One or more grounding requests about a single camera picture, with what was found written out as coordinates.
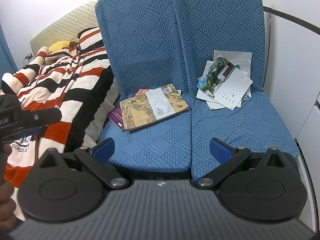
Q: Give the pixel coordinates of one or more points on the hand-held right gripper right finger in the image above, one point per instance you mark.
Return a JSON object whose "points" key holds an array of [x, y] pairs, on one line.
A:
{"points": [[221, 151]]}

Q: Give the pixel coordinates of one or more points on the person's left hand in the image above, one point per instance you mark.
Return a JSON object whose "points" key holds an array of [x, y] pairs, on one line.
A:
{"points": [[6, 205]]}

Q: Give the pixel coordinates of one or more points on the white cartoon cover book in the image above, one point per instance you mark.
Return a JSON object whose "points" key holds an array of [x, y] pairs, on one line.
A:
{"points": [[143, 92]]}

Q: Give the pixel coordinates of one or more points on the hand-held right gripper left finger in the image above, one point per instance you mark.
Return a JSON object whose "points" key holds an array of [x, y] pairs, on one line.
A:
{"points": [[105, 148]]}

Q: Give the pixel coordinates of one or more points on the purple book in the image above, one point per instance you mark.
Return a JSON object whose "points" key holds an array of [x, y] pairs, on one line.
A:
{"points": [[115, 117]]}

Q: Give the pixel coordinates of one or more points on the wall socket with black plug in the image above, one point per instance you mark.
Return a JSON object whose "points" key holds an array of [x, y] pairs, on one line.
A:
{"points": [[29, 55]]}

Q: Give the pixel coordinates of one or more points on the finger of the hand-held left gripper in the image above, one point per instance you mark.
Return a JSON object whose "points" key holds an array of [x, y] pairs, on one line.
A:
{"points": [[27, 131], [37, 117]]}

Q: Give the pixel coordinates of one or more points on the yellow plush toy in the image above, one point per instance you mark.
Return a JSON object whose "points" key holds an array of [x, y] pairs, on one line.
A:
{"points": [[60, 46]]}

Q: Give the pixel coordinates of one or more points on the beige quilted headboard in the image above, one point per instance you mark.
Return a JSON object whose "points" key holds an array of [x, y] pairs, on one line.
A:
{"points": [[65, 22]]}

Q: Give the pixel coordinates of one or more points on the red white black striped blanket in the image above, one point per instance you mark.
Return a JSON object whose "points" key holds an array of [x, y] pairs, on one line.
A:
{"points": [[62, 80]]}

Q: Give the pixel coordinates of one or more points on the blue textured sofa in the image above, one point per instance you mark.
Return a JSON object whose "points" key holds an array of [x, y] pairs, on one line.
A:
{"points": [[155, 42]]}

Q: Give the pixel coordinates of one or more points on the pile of postcards and papers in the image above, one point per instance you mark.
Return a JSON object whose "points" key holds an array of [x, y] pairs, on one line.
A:
{"points": [[232, 90]]}

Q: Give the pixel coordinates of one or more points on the painting cover book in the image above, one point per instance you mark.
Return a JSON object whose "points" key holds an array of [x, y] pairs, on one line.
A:
{"points": [[140, 112]]}

